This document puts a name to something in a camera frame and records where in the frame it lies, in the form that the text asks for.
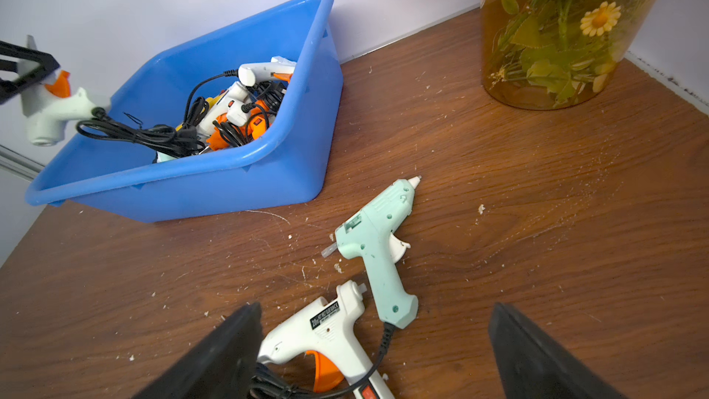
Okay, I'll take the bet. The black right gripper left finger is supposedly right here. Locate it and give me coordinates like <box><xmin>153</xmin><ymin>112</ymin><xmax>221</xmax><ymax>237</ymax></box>
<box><xmin>135</xmin><ymin>303</ymin><xmax>263</xmax><ymax>398</ymax></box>

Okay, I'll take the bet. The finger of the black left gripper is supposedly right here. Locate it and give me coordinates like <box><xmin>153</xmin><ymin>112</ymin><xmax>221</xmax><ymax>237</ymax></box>
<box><xmin>1</xmin><ymin>40</ymin><xmax>60</xmax><ymax>105</ymax></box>

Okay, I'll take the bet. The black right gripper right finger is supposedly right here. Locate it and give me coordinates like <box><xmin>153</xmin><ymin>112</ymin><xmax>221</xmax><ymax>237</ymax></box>
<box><xmin>489</xmin><ymin>303</ymin><xmax>625</xmax><ymax>399</ymax></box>

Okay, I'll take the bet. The white orange glue gun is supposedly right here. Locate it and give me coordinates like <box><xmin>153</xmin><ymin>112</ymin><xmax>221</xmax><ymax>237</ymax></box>
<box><xmin>16</xmin><ymin>34</ymin><xmax>192</xmax><ymax>157</ymax></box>

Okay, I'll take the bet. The small white red glue gun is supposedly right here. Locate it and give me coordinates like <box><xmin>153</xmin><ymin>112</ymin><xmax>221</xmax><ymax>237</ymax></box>
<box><xmin>255</xmin><ymin>281</ymin><xmax>394</xmax><ymax>398</ymax></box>

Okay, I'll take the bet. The mint glue gun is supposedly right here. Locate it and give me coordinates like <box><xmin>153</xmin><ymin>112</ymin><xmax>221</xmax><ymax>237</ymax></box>
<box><xmin>321</xmin><ymin>177</ymin><xmax>421</xmax><ymax>329</ymax></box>

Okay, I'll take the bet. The white glue gun red switch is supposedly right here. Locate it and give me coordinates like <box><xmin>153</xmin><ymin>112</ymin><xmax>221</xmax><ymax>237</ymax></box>
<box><xmin>197</xmin><ymin>81</ymin><xmax>250</xmax><ymax>139</ymax></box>

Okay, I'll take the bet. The blue plastic storage box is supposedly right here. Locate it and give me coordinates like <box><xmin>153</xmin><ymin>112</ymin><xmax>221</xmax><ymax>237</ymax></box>
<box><xmin>25</xmin><ymin>0</ymin><xmax>343</xmax><ymax>223</ymax></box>

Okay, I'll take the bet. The potted green plant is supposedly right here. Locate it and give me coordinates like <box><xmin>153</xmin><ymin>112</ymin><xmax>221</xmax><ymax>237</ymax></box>
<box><xmin>481</xmin><ymin>0</ymin><xmax>655</xmax><ymax>110</ymax></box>

